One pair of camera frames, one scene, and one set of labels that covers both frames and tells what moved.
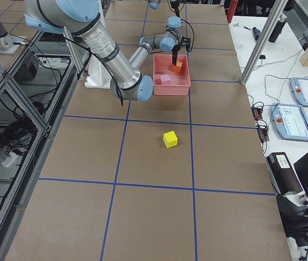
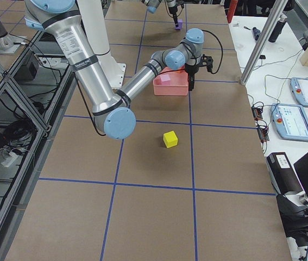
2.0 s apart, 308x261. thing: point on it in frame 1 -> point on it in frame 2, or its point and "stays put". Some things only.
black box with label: (283, 176) stays put
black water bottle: (278, 28) stays put
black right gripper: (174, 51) -> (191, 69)
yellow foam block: (170, 139) stays put
